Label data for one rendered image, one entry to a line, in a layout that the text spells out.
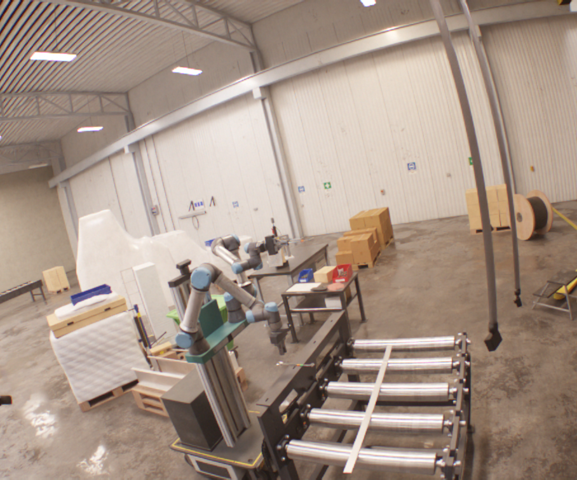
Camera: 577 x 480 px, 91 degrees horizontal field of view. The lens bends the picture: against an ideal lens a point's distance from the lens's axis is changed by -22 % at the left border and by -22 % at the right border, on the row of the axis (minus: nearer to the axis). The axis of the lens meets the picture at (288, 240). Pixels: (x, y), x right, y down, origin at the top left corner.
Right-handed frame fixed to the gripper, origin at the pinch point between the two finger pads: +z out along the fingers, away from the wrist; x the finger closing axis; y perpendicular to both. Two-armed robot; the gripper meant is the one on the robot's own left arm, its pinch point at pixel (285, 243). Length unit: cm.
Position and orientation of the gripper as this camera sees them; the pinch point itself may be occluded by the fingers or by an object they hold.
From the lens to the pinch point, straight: 236.9
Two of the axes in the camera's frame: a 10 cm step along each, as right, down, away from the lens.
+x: 2.2, 9.6, 1.7
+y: 4.4, -2.5, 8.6
